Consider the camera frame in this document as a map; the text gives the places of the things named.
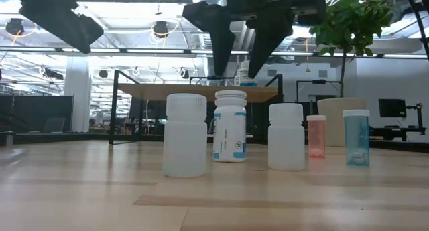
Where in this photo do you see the translucent white plastic bottle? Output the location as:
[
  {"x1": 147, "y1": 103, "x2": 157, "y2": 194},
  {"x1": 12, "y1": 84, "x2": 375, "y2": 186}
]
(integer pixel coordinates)
[
  {"x1": 267, "y1": 102, "x2": 306, "y2": 172},
  {"x1": 162, "y1": 92, "x2": 208, "y2": 179}
]

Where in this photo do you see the pink pill vial white cap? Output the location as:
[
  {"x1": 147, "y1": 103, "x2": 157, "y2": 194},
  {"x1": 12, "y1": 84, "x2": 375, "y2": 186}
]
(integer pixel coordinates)
[{"x1": 306, "y1": 114, "x2": 327, "y2": 159}]

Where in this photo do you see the blue pill vial white cap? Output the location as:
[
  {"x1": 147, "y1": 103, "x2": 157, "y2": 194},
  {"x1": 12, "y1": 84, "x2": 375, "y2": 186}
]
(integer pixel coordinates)
[{"x1": 342, "y1": 109, "x2": 371, "y2": 167}]

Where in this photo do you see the long ceiling light strip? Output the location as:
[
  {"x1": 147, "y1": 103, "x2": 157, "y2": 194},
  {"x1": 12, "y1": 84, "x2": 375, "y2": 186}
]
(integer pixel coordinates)
[{"x1": 0, "y1": 46, "x2": 429, "y2": 60}]

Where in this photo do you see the white building column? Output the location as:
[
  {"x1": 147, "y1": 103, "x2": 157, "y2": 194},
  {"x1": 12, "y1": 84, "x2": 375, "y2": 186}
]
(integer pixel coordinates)
[{"x1": 64, "y1": 56, "x2": 93, "y2": 133}]

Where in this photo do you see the dark office partition panel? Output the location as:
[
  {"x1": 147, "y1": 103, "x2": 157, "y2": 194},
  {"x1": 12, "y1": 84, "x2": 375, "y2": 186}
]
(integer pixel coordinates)
[{"x1": 0, "y1": 94, "x2": 74, "y2": 133}]

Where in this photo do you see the leafy green plant white pot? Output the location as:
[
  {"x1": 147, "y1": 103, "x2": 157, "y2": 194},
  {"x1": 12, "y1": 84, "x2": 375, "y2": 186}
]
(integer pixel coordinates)
[{"x1": 308, "y1": 0, "x2": 396, "y2": 147}]

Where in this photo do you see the black desk monitor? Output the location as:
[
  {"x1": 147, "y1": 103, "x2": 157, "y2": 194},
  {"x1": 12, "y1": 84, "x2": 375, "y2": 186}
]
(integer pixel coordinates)
[{"x1": 378, "y1": 98, "x2": 408, "y2": 119}]

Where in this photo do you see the dark background desk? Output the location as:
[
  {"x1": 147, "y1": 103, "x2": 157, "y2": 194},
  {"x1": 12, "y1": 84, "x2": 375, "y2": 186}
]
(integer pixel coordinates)
[{"x1": 368, "y1": 125, "x2": 427, "y2": 141}]

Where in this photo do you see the black ceiling cable reel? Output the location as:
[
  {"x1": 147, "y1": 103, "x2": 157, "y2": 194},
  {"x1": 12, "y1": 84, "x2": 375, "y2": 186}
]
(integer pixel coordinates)
[
  {"x1": 149, "y1": 17, "x2": 180, "y2": 38},
  {"x1": 5, "y1": 17, "x2": 37, "y2": 38}
]

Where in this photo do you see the wooden shelf black metal frame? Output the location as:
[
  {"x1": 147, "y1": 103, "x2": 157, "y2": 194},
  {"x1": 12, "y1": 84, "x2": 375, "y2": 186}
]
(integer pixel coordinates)
[{"x1": 109, "y1": 70, "x2": 284, "y2": 145}]

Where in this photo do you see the yellow hanging cord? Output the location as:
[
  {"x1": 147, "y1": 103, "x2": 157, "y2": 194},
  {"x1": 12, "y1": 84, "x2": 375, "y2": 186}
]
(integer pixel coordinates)
[{"x1": 304, "y1": 38, "x2": 311, "y2": 73}]

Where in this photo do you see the black tubular bracket frame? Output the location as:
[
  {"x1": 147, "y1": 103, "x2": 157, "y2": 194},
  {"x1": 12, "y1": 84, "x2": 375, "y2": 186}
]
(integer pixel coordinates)
[{"x1": 296, "y1": 79, "x2": 343, "y2": 103}]

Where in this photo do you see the black aluminium frame strut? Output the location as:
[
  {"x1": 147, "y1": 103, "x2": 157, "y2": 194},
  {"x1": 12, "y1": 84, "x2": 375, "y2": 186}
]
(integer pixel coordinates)
[
  {"x1": 368, "y1": 139, "x2": 429, "y2": 154},
  {"x1": 0, "y1": 132, "x2": 71, "y2": 146}
]

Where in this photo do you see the small grey metal post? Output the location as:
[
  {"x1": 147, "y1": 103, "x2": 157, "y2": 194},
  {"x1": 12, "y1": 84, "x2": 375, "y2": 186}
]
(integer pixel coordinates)
[{"x1": 4, "y1": 130, "x2": 16, "y2": 147}]

